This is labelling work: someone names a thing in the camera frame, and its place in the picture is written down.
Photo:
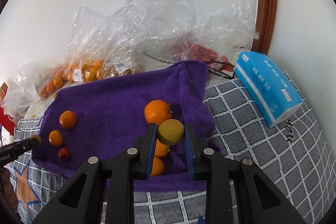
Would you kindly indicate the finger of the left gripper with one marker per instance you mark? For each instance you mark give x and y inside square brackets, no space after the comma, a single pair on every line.
[11,152]

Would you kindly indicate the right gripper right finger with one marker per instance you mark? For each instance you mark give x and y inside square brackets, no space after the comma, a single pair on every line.
[236,185]

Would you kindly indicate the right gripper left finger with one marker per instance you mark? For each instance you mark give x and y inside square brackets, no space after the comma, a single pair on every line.
[81,198]

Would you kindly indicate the orange tangerine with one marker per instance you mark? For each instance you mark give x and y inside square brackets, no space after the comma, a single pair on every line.
[56,138]

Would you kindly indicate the small red fruit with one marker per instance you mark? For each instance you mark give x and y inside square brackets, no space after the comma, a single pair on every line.
[64,154]

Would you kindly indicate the large orange mandarin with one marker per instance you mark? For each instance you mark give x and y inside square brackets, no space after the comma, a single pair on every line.
[68,119]

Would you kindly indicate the small orange kumquat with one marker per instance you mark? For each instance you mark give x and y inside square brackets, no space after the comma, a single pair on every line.
[157,167]

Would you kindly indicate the small orange mandarin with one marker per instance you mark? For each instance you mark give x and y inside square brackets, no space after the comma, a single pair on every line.
[161,150]

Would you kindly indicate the yellow green small fruit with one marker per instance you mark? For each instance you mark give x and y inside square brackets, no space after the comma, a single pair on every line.
[170,132]

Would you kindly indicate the person's left hand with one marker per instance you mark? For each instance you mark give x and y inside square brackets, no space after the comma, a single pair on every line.
[8,189]

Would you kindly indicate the red paper gift bag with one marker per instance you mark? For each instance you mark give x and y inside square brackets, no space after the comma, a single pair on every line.
[6,122]

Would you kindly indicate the grey checkered tablecloth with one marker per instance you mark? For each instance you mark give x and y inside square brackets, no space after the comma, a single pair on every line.
[294,154]

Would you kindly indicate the white plastic bag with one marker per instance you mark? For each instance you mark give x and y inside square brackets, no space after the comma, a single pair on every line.
[15,103]

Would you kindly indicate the clear bag of mandarins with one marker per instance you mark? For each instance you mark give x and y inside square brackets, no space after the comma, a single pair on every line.
[38,81]

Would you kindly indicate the purple towel covered tray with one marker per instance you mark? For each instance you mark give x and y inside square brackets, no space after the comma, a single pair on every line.
[110,113]

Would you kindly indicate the blue tissue pack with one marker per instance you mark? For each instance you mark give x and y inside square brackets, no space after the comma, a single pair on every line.
[274,94]

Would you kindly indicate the clear bag of oranges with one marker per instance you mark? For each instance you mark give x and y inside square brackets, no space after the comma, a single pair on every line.
[101,45]

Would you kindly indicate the clear bag of red fruit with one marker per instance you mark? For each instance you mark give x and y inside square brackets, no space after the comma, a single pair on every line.
[216,40]

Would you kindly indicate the brown wooden door frame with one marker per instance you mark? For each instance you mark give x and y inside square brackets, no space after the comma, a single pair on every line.
[266,1]

